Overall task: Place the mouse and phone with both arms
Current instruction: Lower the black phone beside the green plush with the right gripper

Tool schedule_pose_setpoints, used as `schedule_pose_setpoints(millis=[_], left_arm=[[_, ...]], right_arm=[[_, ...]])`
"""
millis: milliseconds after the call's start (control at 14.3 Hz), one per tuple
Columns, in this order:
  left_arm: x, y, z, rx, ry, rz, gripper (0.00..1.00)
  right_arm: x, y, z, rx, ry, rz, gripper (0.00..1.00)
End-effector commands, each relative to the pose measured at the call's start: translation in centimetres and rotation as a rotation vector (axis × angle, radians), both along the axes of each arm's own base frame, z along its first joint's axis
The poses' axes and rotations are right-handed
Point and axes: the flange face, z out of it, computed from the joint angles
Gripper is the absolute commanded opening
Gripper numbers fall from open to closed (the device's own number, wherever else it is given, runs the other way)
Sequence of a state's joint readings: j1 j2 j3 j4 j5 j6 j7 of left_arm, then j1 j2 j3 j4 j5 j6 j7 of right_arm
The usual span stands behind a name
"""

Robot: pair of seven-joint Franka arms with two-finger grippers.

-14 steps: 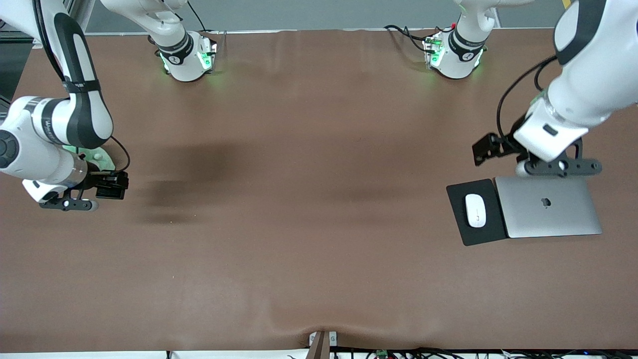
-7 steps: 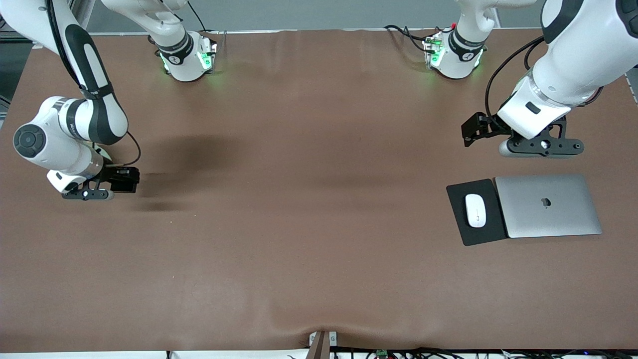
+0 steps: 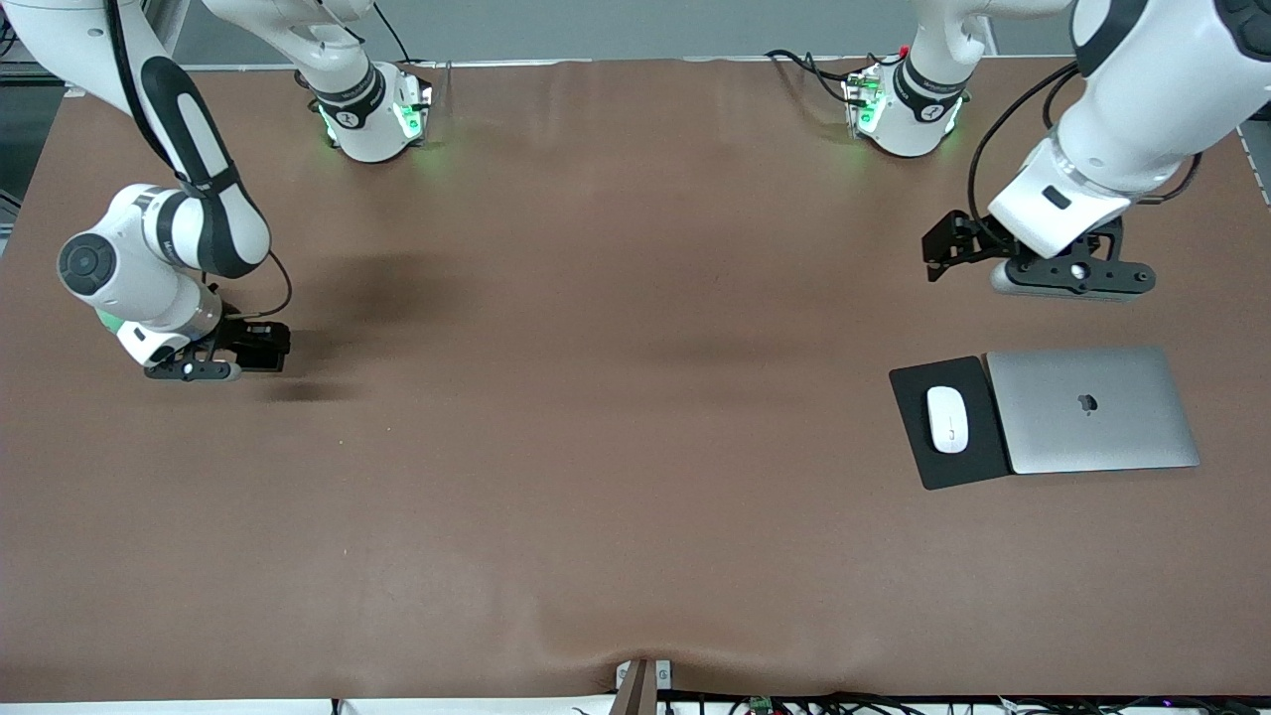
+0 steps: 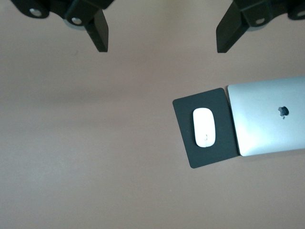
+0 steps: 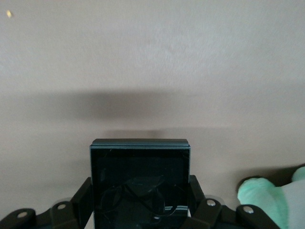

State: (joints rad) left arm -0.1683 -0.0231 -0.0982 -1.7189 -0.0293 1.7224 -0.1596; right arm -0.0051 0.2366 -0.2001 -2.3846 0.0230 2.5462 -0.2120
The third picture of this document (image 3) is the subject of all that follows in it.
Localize black flip phone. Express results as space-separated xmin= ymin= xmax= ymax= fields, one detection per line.
xmin=238 ymin=333 xmax=291 ymax=374

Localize white computer mouse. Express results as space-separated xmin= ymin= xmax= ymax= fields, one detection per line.
xmin=925 ymin=385 xmax=970 ymax=454

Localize black mouse pad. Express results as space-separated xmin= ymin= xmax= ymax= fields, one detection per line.
xmin=887 ymin=356 xmax=1014 ymax=491

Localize silver closed laptop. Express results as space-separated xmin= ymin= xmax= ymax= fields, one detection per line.
xmin=985 ymin=345 xmax=1200 ymax=476

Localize brown table cover mat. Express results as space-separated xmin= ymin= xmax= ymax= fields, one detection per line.
xmin=0 ymin=55 xmax=1271 ymax=701

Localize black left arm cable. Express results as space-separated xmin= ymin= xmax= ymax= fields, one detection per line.
xmin=968 ymin=62 xmax=1204 ymax=239

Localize black base cables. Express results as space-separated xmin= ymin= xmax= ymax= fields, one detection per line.
xmin=765 ymin=48 xmax=857 ymax=100

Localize grey frame leg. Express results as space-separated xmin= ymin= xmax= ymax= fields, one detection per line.
xmin=157 ymin=0 xmax=192 ymax=59

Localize black base cable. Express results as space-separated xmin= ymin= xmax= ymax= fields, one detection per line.
xmin=372 ymin=0 xmax=453 ymax=95

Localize metal bracket with brown post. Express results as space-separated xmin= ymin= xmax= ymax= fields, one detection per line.
xmin=614 ymin=657 xmax=673 ymax=715

